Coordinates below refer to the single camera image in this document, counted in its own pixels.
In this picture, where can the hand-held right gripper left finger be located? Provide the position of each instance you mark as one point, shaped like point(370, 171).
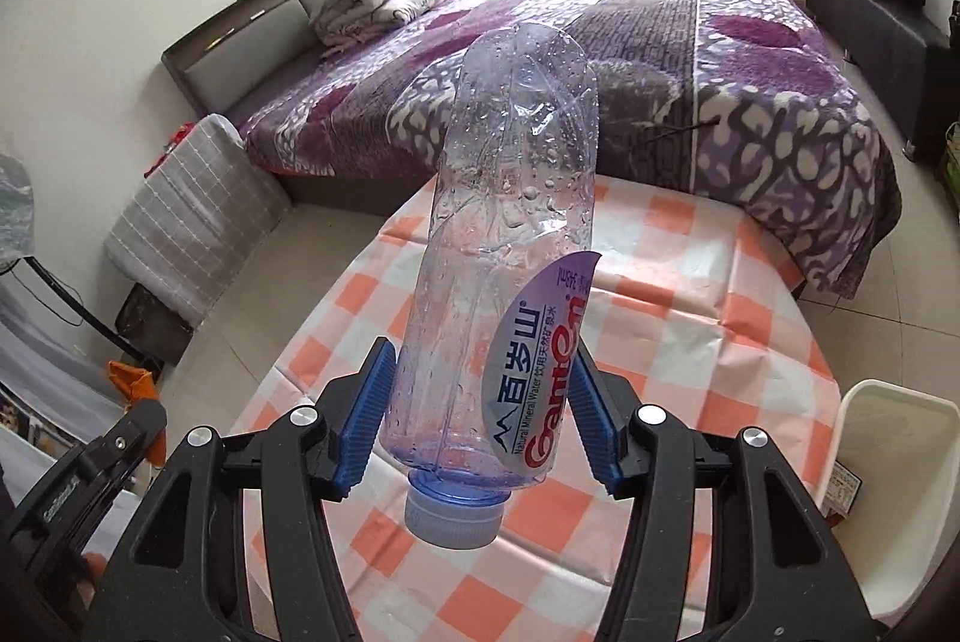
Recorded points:
point(367, 417)

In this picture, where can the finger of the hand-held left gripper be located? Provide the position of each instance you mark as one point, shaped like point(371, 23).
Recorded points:
point(97, 469)

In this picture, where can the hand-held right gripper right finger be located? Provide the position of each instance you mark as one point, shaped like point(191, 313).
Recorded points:
point(592, 421)

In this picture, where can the clear plastic water bottle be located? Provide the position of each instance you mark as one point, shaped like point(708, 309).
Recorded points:
point(510, 199)

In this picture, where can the white plastic bin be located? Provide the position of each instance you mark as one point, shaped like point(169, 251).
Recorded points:
point(900, 462)

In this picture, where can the orange cloth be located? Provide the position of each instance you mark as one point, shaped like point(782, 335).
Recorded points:
point(135, 387)

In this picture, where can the orange white checkered tablecloth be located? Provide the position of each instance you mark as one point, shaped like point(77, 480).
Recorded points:
point(712, 349)

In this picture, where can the black cabinet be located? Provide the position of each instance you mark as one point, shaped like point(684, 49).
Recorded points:
point(154, 327)

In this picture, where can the black metal stand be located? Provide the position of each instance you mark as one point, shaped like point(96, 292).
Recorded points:
point(75, 312)

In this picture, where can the red cloth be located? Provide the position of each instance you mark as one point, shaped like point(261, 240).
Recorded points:
point(172, 151)

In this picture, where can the bed with purple cover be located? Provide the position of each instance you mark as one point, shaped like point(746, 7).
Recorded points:
point(750, 109)

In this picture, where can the green white packs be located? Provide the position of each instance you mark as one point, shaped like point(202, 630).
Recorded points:
point(951, 158)

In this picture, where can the black bench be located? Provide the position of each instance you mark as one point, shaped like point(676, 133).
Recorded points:
point(877, 49)

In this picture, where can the black bag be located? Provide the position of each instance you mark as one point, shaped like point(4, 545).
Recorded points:
point(954, 23)

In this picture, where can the dark wooden bed frame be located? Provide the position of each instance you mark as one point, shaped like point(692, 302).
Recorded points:
point(210, 61)

